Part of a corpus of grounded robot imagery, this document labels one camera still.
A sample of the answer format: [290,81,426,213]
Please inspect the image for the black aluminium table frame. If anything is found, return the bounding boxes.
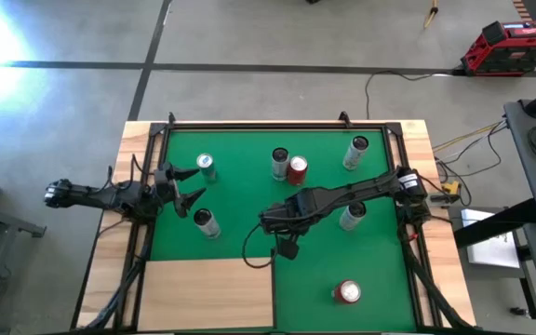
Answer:
[114,118,441,334]

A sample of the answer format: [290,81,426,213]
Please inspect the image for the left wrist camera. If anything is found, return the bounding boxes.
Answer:
[154,161,176,188]

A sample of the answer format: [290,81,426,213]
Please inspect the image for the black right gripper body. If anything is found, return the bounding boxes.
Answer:
[258,194,318,236]

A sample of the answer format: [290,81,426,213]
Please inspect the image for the yellow pole stand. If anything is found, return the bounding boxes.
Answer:
[423,0,439,30]

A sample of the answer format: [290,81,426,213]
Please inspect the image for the grey metal table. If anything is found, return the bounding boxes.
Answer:
[0,199,48,322]

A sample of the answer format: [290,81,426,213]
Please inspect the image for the yellow plug connector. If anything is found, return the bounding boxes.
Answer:
[440,180,462,197]

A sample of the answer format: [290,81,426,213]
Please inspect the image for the black cable bundle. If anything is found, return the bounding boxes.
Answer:
[395,218,474,332]
[84,222,155,332]

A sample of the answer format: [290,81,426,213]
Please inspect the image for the white Celsius can black lid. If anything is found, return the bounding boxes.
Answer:
[271,146,291,182]
[193,208,222,240]

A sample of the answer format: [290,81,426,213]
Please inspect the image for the grey side table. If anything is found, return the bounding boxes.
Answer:
[502,99,536,229]

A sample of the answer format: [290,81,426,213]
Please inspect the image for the black stand frame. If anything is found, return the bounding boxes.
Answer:
[452,197,536,322]

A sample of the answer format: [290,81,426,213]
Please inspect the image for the wooden shelf board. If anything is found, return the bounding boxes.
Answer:
[136,257,275,332]

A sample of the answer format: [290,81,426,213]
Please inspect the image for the yellow cable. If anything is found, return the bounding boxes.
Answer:
[432,120,506,153]

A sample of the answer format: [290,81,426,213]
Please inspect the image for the green table mat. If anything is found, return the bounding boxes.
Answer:
[149,128,418,332]

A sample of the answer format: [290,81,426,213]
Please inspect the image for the red Coke Zero can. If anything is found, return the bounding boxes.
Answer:
[330,279,363,305]
[287,154,309,187]

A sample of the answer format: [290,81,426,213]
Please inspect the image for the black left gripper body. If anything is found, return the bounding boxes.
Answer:
[152,166,189,219]

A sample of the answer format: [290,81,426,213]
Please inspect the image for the white Celsius can orange band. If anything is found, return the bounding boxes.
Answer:
[339,201,368,233]

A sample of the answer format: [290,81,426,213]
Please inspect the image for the white Celsius can teal print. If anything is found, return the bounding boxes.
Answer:
[342,135,370,171]

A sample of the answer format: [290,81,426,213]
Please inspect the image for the black floor cable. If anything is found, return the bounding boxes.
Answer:
[364,69,458,120]

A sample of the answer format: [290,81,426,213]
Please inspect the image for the white sheet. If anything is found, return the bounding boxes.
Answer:
[461,208,523,270]

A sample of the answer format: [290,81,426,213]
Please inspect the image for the red black tool box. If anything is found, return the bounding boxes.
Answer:
[460,19,536,78]

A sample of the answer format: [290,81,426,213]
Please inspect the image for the silver blue energy drink can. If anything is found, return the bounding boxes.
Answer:
[195,152,218,183]

